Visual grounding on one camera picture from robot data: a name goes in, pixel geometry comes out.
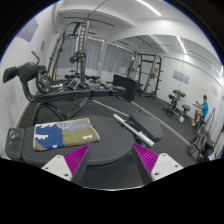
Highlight blue green patterned towel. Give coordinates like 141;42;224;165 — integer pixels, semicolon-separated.
33;118;100;151

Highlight black weight bench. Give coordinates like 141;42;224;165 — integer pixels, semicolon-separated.
3;51;126;125

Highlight silver barbell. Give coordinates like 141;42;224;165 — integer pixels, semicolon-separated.
113;114;154;147

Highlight round black padded table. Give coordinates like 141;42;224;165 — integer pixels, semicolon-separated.
4;115;135;168

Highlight black weight plate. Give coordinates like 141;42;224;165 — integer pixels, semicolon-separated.
36;70;51;94

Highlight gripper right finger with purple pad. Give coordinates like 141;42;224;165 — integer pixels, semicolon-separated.
132;142;184;185

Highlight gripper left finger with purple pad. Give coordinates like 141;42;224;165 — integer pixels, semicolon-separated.
41;143;92;185

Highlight person in blue shirt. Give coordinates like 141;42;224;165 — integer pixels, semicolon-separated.
191;95;208;126

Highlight black plyo box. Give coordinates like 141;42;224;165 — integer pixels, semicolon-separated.
113;74;137;102

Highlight black smith machine rack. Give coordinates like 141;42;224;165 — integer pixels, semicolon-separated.
47;19;89;88

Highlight black power rack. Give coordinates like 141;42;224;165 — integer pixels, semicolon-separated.
127;52;162;100

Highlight black flat bench pad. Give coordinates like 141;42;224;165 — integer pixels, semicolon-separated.
129;113;163;142

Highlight black seated exercise machine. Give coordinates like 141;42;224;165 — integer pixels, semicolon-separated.
165;90;191;123

